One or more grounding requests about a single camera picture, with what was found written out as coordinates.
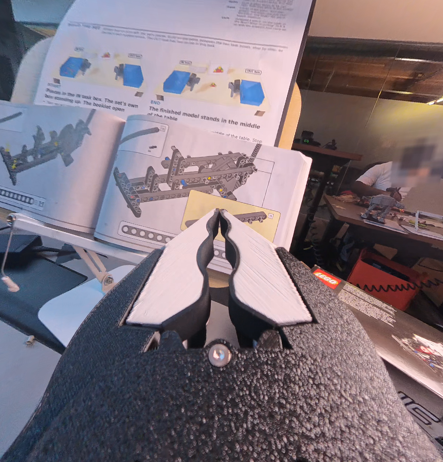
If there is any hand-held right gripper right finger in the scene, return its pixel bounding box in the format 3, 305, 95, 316
220, 209, 313, 349

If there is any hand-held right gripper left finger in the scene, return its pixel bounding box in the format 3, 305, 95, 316
126, 209, 221, 349

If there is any brown standing desk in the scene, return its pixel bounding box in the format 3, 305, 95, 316
292, 142, 363, 161

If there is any toy truck picture box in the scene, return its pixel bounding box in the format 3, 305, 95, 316
310, 265, 443, 462

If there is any grey toy walker model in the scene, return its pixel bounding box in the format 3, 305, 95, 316
360, 194, 406, 221

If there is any red plastic crate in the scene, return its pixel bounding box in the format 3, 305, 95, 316
346, 249, 428, 311

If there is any brown wooden table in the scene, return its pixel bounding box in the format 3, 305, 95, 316
323, 193, 443, 253

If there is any black coiled cable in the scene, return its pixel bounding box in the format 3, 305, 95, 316
359, 280, 437, 295

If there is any white printed instruction sheet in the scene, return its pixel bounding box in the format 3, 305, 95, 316
34, 0, 316, 148

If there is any open instruction booklet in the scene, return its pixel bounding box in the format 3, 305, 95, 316
0, 99, 312, 271

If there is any clear plastic stand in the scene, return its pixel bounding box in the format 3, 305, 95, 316
414, 211, 443, 239

